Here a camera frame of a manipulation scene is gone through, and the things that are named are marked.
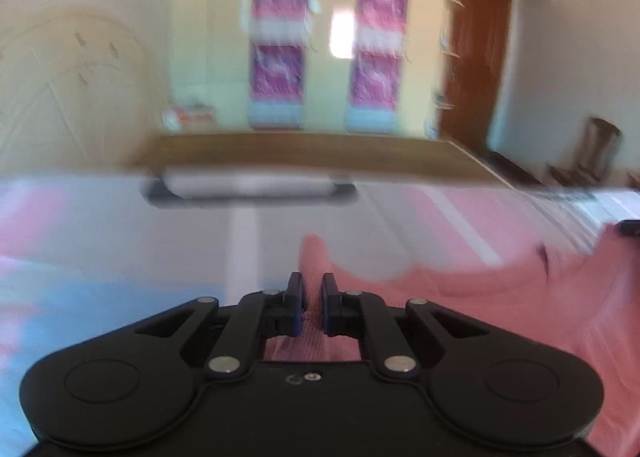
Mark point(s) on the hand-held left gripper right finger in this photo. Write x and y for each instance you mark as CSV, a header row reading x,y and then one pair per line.
x,y
327,309

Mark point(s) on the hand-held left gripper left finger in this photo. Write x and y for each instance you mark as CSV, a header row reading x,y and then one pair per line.
x,y
296,309

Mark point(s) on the stack of books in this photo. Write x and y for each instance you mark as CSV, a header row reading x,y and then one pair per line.
x,y
192,116

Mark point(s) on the patterned bed sheet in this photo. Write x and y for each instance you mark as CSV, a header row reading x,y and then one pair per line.
x,y
125,247

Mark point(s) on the wooden bed frame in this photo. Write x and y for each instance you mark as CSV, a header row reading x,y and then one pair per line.
x,y
325,154

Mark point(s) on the cream round headboard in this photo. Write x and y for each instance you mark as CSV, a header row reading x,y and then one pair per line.
x,y
70,87

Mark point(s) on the pink knit sweater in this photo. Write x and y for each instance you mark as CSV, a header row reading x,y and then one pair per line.
x,y
550,297

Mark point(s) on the wooden chair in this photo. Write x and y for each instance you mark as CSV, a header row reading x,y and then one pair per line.
x,y
595,147

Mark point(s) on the cream wardrobe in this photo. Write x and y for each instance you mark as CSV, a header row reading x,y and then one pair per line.
x,y
330,37

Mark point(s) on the cream corner shelf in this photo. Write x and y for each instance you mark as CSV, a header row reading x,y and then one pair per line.
x,y
445,62

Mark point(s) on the brown wooden door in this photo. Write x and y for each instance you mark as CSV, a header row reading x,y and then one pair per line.
x,y
475,62

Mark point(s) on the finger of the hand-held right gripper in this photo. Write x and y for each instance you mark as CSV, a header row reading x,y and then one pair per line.
x,y
631,228

